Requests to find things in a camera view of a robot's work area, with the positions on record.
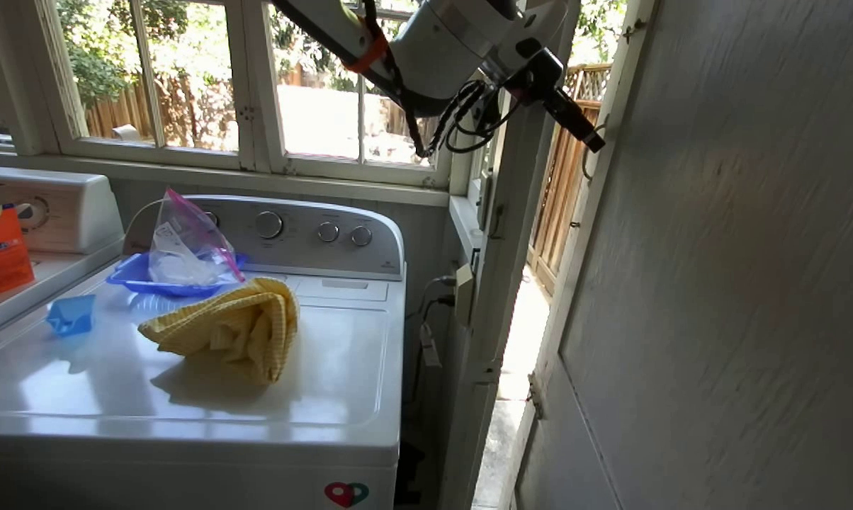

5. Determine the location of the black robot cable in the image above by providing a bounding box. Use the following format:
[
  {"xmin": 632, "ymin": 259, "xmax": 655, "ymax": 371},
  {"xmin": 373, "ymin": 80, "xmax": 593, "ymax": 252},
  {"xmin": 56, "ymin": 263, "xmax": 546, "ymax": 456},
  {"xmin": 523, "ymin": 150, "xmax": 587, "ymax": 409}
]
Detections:
[{"xmin": 431, "ymin": 78, "xmax": 520, "ymax": 155}]

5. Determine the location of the black power cord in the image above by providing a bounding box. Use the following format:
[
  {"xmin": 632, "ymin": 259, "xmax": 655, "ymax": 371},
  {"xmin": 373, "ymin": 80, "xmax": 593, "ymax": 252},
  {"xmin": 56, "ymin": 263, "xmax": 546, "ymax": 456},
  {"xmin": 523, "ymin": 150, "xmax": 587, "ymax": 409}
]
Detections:
[{"xmin": 410, "ymin": 270, "xmax": 460, "ymax": 374}]

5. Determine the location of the white dryer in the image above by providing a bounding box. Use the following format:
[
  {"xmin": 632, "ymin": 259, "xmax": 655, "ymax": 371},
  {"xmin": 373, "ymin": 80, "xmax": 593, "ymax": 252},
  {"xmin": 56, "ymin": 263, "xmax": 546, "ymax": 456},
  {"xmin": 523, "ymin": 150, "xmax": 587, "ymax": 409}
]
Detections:
[{"xmin": 0, "ymin": 163, "xmax": 128, "ymax": 342}]

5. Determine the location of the metal door handle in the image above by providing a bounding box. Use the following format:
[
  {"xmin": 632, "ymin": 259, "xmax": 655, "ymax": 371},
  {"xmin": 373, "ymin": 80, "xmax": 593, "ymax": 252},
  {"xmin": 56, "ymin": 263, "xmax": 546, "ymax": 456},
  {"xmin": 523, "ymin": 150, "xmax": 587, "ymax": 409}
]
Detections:
[{"xmin": 577, "ymin": 140, "xmax": 605, "ymax": 185}]

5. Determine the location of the green leafy tree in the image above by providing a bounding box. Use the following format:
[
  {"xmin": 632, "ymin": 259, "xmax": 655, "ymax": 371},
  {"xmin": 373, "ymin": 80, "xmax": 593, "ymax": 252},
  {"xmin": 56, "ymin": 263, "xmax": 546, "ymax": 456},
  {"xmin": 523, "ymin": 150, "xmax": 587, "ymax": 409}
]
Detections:
[{"xmin": 0, "ymin": 0, "xmax": 193, "ymax": 109}]

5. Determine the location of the large white window frame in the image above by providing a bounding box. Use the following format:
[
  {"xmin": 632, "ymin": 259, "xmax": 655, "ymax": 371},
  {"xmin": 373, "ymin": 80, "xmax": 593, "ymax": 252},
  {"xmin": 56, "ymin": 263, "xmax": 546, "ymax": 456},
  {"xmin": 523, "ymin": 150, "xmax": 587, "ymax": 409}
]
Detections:
[{"xmin": 0, "ymin": 0, "xmax": 494, "ymax": 192}]

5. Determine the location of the silver washer knob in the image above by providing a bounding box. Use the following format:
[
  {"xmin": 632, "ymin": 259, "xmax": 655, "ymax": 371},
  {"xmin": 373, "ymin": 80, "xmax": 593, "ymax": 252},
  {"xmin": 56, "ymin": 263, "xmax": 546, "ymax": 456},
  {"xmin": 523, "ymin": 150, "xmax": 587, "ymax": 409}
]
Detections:
[
  {"xmin": 312, "ymin": 218, "xmax": 343, "ymax": 250},
  {"xmin": 255, "ymin": 209, "xmax": 289, "ymax": 243},
  {"xmin": 345, "ymin": 225, "xmax": 376, "ymax": 252}
]

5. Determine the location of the yellow towel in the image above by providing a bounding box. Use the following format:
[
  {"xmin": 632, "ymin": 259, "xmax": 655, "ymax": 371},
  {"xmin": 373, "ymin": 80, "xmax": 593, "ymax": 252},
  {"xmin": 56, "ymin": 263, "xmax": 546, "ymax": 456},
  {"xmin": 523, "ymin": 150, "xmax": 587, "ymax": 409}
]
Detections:
[{"xmin": 136, "ymin": 274, "xmax": 299, "ymax": 388}]

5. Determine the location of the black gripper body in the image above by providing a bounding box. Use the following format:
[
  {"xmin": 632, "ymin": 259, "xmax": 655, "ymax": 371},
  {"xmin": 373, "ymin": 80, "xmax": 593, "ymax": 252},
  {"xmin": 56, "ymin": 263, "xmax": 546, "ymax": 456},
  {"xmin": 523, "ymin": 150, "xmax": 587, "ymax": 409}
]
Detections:
[{"xmin": 508, "ymin": 38, "xmax": 571, "ymax": 109}]

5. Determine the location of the clear pink-topped zip bag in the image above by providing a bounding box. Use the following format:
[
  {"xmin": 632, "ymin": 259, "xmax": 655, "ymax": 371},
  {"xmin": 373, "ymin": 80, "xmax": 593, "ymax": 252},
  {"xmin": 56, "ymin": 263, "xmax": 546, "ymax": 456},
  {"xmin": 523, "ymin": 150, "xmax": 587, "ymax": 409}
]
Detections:
[{"xmin": 146, "ymin": 188, "xmax": 247, "ymax": 289}]

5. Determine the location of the white wooden door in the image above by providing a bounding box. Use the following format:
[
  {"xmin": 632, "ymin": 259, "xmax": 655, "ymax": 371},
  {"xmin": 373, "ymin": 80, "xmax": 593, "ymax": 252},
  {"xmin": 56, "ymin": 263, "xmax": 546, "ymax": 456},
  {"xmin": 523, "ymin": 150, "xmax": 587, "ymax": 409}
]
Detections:
[{"xmin": 511, "ymin": 0, "xmax": 853, "ymax": 510}]

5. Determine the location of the red heart sticker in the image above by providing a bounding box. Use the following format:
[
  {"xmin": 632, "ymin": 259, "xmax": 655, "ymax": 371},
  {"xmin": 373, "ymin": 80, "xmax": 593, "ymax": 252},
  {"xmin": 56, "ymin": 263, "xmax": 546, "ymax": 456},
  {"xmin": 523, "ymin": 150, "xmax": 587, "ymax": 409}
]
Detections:
[{"xmin": 323, "ymin": 478, "xmax": 372, "ymax": 510}]

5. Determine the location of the small blue plastic scoop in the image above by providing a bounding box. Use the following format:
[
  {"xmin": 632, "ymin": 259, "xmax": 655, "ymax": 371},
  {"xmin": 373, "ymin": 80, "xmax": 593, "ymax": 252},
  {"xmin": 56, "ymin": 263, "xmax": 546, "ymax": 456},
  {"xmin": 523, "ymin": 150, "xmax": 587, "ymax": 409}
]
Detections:
[{"xmin": 46, "ymin": 293, "xmax": 100, "ymax": 340}]

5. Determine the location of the white washing machine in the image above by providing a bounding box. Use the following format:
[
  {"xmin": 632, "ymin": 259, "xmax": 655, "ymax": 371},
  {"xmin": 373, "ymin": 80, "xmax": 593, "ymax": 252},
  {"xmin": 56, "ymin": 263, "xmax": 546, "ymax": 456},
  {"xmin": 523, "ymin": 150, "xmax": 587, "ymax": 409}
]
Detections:
[{"xmin": 0, "ymin": 192, "xmax": 407, "ymax": 510}]

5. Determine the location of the wooden fence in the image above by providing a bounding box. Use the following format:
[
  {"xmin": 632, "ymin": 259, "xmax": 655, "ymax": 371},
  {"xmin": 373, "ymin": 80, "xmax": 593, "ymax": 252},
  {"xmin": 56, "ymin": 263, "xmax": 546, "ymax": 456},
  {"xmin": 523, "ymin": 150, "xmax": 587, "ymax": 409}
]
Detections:
[{"xmin": 83, "ymin": 62, "xmax": 611, "ymax": 297}]

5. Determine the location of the narrow white window frame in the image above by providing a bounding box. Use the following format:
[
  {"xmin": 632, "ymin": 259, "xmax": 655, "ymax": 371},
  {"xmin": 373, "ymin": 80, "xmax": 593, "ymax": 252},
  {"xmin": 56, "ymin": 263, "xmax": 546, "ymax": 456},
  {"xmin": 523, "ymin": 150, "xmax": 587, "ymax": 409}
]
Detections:
[{"xmin": 445, "ymin": 0, "xmax": 584, "ymax": 379}]

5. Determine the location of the white wall outlet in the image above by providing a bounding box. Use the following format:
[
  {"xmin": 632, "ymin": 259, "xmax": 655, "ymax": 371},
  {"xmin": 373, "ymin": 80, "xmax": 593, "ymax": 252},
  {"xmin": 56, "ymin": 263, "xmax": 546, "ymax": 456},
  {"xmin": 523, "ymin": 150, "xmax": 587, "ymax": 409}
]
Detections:
[{"xmin": 452, "ymin": 262, "xmax": 478, "ymax": 328}]

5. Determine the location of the blue plastic bag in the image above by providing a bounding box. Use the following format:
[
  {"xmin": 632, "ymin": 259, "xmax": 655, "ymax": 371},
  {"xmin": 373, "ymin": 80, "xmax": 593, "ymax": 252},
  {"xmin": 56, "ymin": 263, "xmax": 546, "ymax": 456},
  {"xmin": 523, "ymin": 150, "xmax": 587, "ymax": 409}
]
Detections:
[{"xmin": 105, "ymin": 248, "xmax": 255, "ymax": 304}]

